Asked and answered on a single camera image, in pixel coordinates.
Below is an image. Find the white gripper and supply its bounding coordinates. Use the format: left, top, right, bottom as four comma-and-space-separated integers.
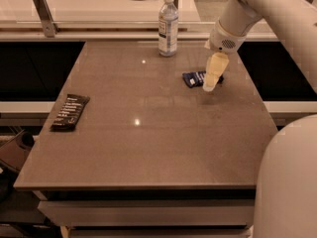
203, 19, 248, 92

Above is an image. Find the blue rxbar blueberry wrapper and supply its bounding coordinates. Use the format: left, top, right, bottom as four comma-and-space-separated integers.
182, 70, 224, 91

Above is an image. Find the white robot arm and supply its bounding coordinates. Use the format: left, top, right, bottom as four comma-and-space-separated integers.
203, 0, 317, 238

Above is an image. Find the dark object at left floor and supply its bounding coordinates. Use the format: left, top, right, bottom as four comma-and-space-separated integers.
0, 131, 35, 173

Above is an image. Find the clear plastic water bottle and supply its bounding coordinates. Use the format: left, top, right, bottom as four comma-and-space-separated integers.
158, 0, 178, 57

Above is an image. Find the grey drawer front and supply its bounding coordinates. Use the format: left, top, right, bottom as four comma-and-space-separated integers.
39, 199, 255, 227

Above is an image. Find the left metal rail bracket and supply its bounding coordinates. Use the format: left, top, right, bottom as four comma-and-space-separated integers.
33, 0, 57, 38

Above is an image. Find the black rxbar chocolate wrapper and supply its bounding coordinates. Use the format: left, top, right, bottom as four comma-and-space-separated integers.
51, 94, 90, 132

